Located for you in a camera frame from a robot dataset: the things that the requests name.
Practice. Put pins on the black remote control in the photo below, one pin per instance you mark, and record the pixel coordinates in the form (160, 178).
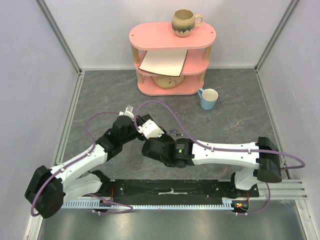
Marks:
(147, 118)

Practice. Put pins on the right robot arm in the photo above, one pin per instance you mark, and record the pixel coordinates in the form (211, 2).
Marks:
(259, 160)

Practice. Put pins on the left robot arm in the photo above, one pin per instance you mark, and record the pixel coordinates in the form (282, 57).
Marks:
(50, 188)

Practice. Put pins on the beige bird-painted bowl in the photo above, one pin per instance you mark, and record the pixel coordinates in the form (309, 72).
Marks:
(167, 82)

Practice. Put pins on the light blue mug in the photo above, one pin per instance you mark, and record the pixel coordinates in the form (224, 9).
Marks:
(208, 98)

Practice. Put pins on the pink three-tier shelf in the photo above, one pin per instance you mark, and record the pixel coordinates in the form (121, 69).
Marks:
(160, 36)

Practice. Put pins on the white square plate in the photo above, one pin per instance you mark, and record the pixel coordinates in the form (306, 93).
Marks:
(164, 62)

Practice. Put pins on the beige ceramic mug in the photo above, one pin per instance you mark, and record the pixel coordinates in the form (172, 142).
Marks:
(184, 21)

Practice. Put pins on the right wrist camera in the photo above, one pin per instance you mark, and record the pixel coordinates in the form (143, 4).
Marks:
(150, 130)

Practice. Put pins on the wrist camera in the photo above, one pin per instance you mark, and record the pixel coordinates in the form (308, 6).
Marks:
(127, 112)
(150, 130)

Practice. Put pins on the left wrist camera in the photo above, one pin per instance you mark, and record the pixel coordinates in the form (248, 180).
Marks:
(127, 112)

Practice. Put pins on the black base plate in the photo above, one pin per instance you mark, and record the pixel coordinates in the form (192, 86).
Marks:
(173, 191)

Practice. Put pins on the white cable duct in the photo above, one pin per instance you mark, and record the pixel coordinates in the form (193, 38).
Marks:
(97, 205)

